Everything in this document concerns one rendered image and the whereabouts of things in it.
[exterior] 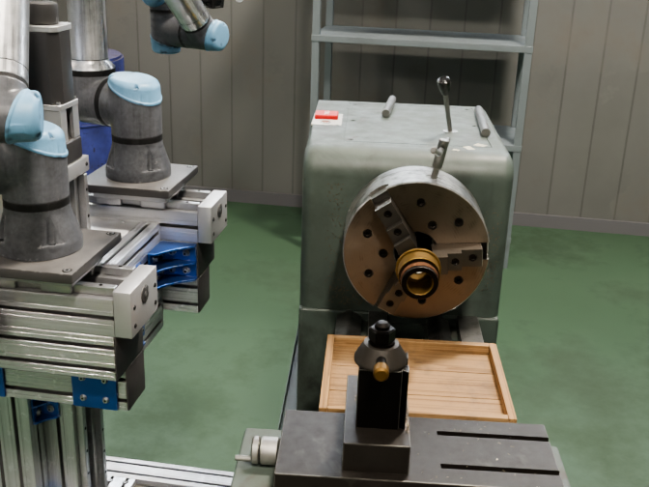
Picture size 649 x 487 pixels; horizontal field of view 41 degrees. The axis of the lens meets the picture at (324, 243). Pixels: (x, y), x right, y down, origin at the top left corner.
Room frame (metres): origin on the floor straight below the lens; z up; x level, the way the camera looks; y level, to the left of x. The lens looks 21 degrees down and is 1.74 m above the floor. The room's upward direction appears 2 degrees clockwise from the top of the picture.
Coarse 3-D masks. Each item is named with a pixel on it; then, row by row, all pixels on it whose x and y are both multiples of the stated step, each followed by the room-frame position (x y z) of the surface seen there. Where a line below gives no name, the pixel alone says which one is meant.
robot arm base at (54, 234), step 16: (16, 208) 1.42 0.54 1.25; (32, 208) 1.41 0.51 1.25; (48, 208) 1.43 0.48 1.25; (64, 208) 1.45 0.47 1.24; (0, 224) 1.44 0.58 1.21; (16, 224) 1.41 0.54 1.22; (32, 224) 1.41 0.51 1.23; (48, 224) 1.42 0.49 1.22; (64, 224) 1.44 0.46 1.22; (0, 240) 1.44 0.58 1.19; (16, 240) 1.40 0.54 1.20; (32, 240) 1.40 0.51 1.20; (48, 240) 1.42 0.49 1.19; (64, 240) 1.43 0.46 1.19; (80, 240) 1.47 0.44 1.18; (16, 256) 1.40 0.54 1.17; (32, 256) 1.40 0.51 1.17; (48, 256) 1.40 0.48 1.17; (64, 256) 1.42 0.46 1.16
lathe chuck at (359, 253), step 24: (408, 192) 1.72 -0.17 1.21; (432, 192) 1.72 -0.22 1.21; (456, 192) 1.72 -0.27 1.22; (360, 216) 1.73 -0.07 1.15; (408, 216) 1.72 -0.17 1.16; (432, 216) 1.72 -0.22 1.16; (456, 216) 1.72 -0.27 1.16; (480, 216) 1.71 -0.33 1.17; (360, 240) 1.73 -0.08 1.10; (384, 240) 1.72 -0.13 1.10; (456, 240) 1.72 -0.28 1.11; (480, 240) 1.71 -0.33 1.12; (360, 264) 1.73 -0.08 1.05; (384, 264) 1.72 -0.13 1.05; (360, 288) 1.72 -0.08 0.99; (456, 288) 1.72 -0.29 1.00; (408, 312) 1.72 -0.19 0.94; (432, 312) 1.72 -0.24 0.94
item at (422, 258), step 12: (408, 252) 1.63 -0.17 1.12; (420, 252) 1.62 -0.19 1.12; (432, 252) 1.63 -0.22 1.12; (396, 264) 1.63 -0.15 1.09; (408, 264) 1.60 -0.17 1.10; (420, 264) 1.58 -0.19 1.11; (432, 264) 1.60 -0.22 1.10; (408, 276) 1.57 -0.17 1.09; (420, 276) 1.65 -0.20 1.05; (432, 276) 1.57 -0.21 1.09; (408, 288) 1.57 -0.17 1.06; (420, 288) 1.61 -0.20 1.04; (432, 288) 1.57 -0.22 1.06
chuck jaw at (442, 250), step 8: (432, 240) 1.74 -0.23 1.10; (432, 248) 1.69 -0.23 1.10; (440, 248) 1.69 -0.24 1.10; (448, 248) 1.68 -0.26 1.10; (456, 248) 1.68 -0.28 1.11; (464, 248) 1.68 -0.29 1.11; (472, 248) 1.68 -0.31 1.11; (480, 248) 1.68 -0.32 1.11; (440, 256) 1.64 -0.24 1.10; (448, 256) 1.66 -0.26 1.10; (456, 256) 1.66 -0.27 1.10; (464, 256) 1.68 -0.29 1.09; (472, 256) 1.68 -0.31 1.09; (480, 256) 1.67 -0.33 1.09; (440, 264) 1.64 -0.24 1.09; (448, 264) 1.66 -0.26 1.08; (456, 264) 1.66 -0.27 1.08; (464, 264) 1.68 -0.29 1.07; (472, 264) 1.67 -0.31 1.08; (480, 264) 1.67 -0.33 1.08; (440, 272) 1.64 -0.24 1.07
